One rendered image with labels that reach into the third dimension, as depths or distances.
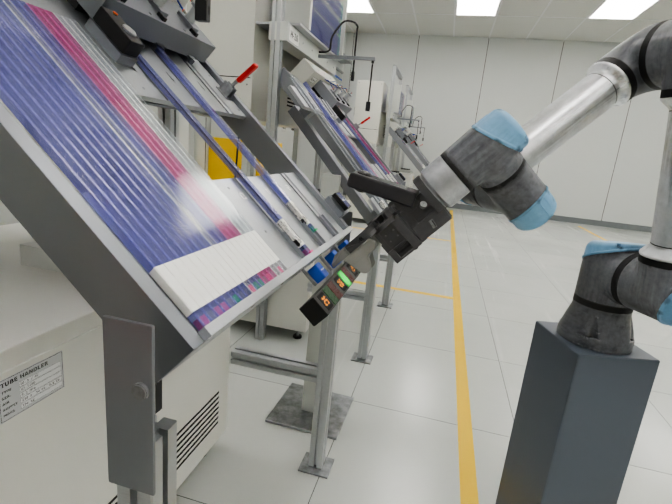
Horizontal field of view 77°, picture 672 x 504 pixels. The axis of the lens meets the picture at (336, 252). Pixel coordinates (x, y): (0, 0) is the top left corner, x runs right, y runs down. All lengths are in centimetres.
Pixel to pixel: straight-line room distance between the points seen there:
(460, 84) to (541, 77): 133
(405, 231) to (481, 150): 16
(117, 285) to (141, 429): 13
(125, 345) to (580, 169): 851
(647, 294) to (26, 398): 104
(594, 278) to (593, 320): 9
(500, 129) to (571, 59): 812
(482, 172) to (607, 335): 53
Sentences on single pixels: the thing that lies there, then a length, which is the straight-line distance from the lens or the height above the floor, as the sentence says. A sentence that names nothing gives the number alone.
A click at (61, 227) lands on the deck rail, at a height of 82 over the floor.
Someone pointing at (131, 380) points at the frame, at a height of 71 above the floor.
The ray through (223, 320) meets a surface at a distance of 47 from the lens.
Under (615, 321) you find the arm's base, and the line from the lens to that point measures 108.
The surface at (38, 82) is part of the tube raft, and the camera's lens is 63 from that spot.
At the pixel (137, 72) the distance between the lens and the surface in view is 87.
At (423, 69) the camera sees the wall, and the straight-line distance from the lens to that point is 858.
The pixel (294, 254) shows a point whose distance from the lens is 74.
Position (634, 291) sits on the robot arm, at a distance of 100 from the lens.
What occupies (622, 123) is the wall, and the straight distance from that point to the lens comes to 889.
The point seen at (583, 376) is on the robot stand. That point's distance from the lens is 107.
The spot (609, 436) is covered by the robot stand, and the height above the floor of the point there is 36.
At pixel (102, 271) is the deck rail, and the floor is 78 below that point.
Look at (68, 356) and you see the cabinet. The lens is 80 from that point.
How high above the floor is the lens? 92
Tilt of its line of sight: 14 degrees down
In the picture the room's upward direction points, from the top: 6 degrees clockwise
